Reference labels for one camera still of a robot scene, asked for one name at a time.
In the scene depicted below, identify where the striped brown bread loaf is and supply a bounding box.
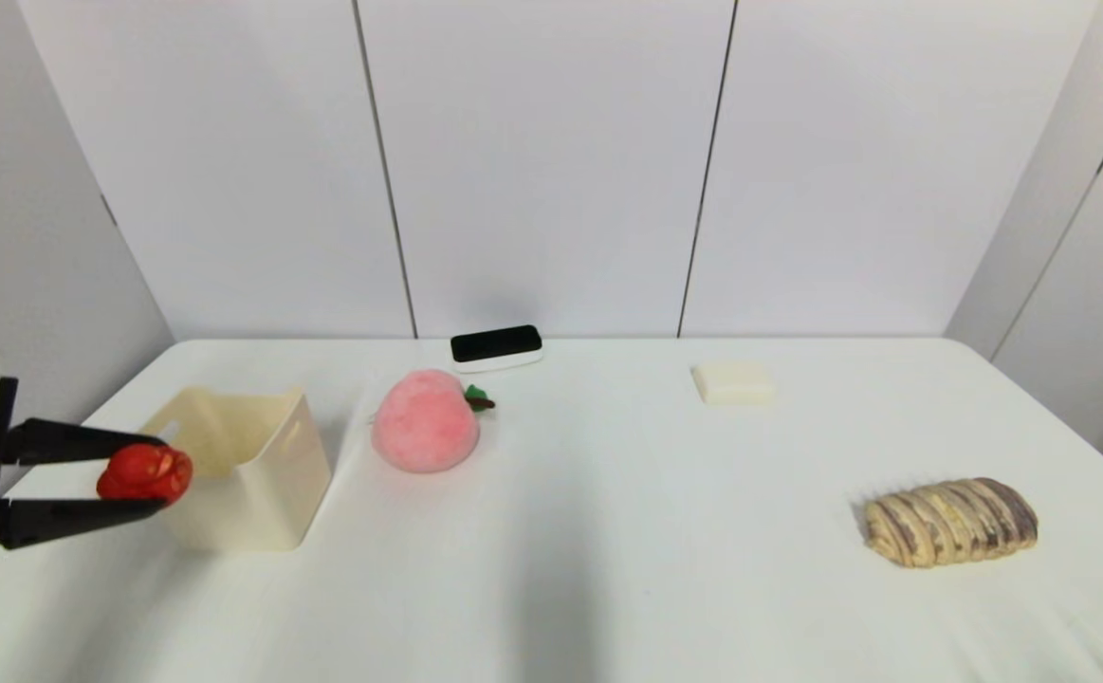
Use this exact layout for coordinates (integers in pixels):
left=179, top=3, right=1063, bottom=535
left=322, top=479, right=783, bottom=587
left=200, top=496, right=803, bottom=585
left=863, top=476, right=1039, bottom=568

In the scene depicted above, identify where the pink plush peach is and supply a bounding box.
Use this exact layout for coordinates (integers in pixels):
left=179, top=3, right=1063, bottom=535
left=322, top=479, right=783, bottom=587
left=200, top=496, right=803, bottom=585
left=370, top=369, right=497, bottom=473

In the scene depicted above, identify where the cream plastic basket with handles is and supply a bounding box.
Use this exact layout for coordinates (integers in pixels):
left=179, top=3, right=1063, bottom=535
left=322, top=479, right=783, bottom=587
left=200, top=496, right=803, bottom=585
left=138, top=385, right=335, bottom=554

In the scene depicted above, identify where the red rubber duck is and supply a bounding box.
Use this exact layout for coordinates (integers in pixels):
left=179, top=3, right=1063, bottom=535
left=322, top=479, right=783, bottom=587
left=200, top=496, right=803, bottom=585
left=96, top=442, right=195, bottom=507

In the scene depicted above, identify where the black device on white base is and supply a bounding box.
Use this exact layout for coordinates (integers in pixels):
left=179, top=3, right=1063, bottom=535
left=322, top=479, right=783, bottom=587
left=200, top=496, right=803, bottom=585
left=450, top=325, right=544, bottom=374

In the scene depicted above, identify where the cream rectangular block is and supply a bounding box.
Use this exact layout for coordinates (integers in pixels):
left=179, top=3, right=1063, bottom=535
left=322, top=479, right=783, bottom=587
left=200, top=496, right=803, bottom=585
left=691, top=360, right=777, bottom=407

